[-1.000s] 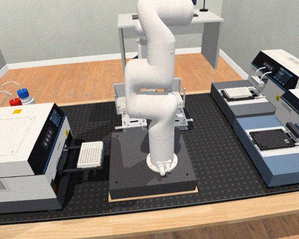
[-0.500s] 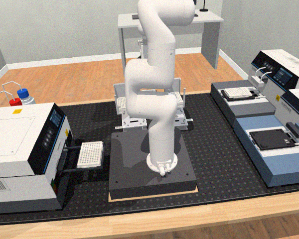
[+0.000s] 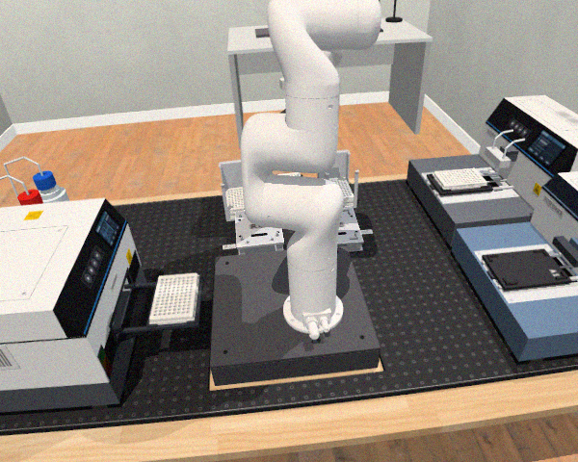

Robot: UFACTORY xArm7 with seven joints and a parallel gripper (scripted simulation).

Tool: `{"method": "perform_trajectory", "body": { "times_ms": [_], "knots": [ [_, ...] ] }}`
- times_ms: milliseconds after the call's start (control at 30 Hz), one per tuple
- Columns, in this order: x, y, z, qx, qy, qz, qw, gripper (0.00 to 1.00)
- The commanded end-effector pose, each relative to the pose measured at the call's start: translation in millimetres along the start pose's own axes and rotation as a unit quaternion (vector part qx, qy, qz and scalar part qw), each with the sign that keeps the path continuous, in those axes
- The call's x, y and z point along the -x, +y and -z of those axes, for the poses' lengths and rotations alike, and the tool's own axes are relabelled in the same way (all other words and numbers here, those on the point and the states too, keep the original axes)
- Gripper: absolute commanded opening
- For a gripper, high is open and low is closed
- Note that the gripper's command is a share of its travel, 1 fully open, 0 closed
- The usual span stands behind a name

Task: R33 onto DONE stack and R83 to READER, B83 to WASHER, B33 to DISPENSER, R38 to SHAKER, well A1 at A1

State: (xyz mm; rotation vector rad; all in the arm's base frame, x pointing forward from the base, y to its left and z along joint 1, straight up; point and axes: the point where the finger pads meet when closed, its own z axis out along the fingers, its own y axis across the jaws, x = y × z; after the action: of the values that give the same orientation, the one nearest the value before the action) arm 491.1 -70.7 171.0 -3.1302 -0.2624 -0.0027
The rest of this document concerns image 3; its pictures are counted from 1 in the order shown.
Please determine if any red bottle cap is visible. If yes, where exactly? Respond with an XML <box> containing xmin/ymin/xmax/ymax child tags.
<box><xmin>17</xmin><ymin>190</ymin><xmax>42</xmax><ymax>206</ymax></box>

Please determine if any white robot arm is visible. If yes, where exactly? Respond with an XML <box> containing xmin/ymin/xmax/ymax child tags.
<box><xmin>241</xmin><ymin>0</ymin><xmax>381</xmax><ymax>340</ymax></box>

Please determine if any white plastic bottle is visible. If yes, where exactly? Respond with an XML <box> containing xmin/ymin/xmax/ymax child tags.
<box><xmin>43</xmin><ymin>187</ymin><xmax>69</xmax><ymax>203</ymax></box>

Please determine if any blue bottle cap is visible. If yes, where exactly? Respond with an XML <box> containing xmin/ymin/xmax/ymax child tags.
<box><xmin>33</xmin><ymin>170</ymin><xmax>56</xmax><ymax>189</ymax></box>

